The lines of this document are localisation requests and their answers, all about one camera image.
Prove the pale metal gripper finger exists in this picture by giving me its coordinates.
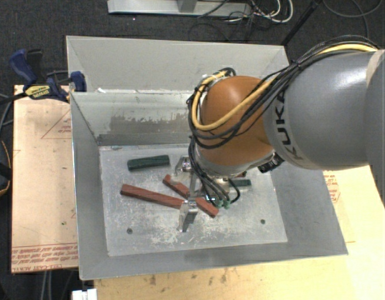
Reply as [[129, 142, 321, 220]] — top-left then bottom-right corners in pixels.
[[187, 202, 199, 228], [178, 200, 189, 233]]

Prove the red-brown flat block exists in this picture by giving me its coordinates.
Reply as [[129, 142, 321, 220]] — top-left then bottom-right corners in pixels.
[[162, 174, 219, 219], [120, 183, 185, 209]]

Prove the grey metal bin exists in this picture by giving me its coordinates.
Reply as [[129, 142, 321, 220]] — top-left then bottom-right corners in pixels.
[[66, 35, 349, 281]]

